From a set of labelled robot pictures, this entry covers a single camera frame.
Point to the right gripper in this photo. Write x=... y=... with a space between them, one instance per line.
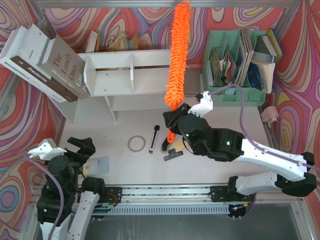
x=175 y=119

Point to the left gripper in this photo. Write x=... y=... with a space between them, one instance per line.
x=75 y=152

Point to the white black utility knife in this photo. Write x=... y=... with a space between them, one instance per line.
x=154 y=139

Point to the orange microfiber duster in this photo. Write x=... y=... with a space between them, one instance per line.
x=178 y=55

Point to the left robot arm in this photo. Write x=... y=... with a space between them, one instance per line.
x=64 y=208

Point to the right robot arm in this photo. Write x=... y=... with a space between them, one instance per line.
x=286 y=172

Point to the white wooden bookshelf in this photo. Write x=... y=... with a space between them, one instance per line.
x=128 y=80

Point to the yellow blue calculator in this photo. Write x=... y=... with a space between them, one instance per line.
x=96 y=166

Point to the yellow sticky note pad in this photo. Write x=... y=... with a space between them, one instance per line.
x=178 y=145

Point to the black vacuum nozzle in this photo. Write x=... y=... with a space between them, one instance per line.
x=172 y=153

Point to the masking tape roll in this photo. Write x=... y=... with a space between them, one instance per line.
x=136 y=143

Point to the green desk organizer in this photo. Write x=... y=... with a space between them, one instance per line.
x=228 y=40

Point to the brown Lonely Ones book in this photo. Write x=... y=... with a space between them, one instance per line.
x=64 y=65

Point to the books behind shelf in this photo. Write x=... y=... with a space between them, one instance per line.
x=121 y=43

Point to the pink pig figurine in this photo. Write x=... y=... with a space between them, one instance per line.
x=269 y=115

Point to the open white paperback book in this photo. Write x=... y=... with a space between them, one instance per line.
x=266 y=71

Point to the white brown Fredonia book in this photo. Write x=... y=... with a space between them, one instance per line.
x=22 y=53

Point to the grey blue yellow books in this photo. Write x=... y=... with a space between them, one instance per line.
x=268 y=43

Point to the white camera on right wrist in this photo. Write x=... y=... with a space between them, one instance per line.
x=204 y=106

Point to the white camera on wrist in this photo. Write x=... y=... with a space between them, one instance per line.
x=46 y=150
x=204 y=106

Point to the white camera on left wrist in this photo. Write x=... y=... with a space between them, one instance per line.
x=46 y=150

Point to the aluminium rail with mounts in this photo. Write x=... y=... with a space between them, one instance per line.
x=186 y=194

